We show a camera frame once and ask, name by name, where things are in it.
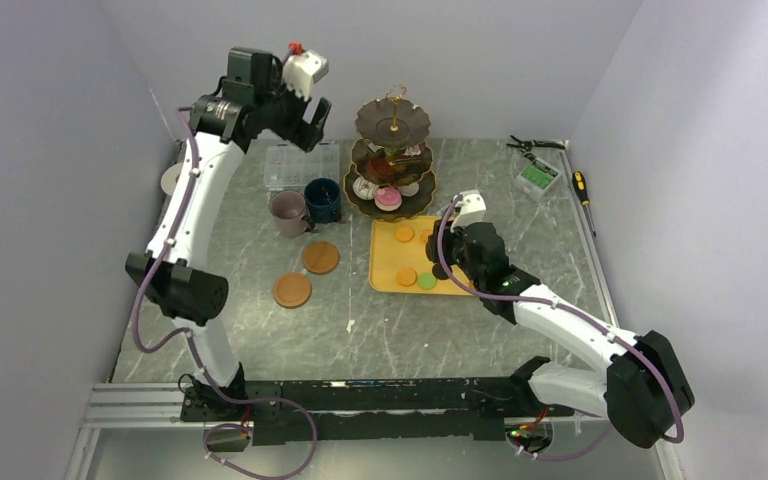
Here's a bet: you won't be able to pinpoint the yellow serving tray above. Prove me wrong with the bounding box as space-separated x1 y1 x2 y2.
368 216 468 296

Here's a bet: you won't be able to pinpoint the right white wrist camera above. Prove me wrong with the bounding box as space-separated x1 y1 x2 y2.
451 189 486 229

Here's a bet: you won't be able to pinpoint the orange round cookie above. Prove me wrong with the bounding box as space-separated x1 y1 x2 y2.
395 267 418 287

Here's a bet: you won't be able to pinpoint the wooden coaster far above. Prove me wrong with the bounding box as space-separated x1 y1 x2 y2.
302 241 340 275

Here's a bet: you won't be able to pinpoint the black pliers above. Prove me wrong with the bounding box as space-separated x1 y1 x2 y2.
505 135 566 155

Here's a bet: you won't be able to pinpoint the white chocolate drizzle donut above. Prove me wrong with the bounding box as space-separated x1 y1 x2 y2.
352 177 379 201

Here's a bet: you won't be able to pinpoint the yellow black screwdriver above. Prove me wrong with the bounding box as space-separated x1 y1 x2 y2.
572 171 597 238

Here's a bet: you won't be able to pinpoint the dark blue mug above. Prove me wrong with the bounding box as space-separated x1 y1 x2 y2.
303 178 342 224

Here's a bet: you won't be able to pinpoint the orange macaron top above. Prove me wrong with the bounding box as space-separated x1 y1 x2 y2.
394 226 415 243

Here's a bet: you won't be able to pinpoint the chocolate triangle cake slice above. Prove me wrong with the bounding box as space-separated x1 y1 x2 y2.
367 158 393 185

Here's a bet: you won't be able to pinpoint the mauve mug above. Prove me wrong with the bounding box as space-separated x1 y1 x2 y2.
269 191 315 238

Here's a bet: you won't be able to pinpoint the clear plastic box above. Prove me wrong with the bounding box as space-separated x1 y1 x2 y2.
263 143 341 191

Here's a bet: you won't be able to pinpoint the green macaron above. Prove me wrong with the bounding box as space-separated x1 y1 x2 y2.
416 272 438 291

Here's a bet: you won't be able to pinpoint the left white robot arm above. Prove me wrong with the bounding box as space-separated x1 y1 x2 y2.
125 43 332 420

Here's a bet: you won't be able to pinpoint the wooden coaster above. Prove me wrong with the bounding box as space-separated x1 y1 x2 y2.
302 241 340 275
272 272 312 309

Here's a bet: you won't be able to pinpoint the green white device box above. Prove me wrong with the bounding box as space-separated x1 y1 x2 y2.
514 156 563 201

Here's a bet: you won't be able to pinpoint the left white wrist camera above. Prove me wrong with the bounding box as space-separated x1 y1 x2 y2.
282 42 329 101

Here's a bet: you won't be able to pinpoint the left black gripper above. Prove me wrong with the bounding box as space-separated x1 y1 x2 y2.
255 65 330 152

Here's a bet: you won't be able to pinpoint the pink frosted donut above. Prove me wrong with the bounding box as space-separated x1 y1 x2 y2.
374 186 403 212

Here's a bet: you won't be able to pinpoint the three-tier black dessert stand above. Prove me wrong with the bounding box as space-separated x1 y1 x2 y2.
342 84 438 222

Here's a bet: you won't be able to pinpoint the black sandwich cookie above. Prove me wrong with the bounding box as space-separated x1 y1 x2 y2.
432 263 449 280

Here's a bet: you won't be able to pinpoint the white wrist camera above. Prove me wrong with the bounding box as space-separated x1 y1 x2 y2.
451 189 486 229
282 42 329 101

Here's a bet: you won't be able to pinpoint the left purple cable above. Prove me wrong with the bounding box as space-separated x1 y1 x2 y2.
130 49 322 480

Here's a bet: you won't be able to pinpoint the white tape roll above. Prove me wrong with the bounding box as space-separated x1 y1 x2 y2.
160 163 182 196

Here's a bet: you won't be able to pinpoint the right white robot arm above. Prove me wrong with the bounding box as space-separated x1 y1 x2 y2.
426 220 695 448

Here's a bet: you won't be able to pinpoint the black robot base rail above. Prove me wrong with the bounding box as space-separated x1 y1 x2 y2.
180 375 572 446

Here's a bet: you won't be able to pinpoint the wooden coaster near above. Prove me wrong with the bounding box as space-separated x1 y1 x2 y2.
272 272 312 309

